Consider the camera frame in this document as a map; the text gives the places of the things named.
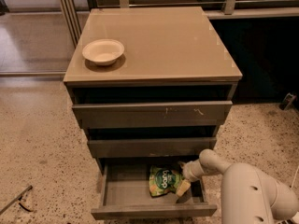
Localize top grey drawer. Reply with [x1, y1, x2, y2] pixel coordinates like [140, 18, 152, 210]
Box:
[73, 101, 232, 129]

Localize green rice chip bag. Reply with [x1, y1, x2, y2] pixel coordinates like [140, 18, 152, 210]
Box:
[149, 166, 184, 197]

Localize white cable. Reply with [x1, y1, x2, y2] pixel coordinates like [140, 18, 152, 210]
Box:
[289, 165, 299, 191]

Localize metal bar on floor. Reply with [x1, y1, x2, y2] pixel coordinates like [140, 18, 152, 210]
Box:
[0, 185, 33, 215]

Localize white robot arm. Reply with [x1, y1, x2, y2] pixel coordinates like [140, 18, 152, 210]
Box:
[179, 149, 299, 224]

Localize white paper bowl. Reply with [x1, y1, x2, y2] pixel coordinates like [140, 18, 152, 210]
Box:
[82, 39, 124, 66]

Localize small grey floor bracket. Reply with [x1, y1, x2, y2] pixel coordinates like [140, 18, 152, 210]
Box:
[279, 92, 297, 110]

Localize sliding door frame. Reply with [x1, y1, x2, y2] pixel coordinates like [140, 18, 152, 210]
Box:
[59, 0, 81, 47]

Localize middle grey drawer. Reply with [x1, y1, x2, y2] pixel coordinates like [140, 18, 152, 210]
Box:
[88, 137, 217, 158]

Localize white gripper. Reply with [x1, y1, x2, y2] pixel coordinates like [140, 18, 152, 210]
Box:
[176, 160, 211, 197]

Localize grey drawer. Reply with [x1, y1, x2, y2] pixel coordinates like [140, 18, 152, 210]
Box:
[73, 101, 232, 129]
[92, 156, 217, 220]
[88, 137, 217, 158]

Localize grey drawer cabinet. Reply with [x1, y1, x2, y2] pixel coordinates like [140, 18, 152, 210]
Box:
[63, 6, 243, 173]

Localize bottom grey drawer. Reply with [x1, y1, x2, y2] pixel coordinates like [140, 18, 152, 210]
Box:
[92, 156, 217, 220]

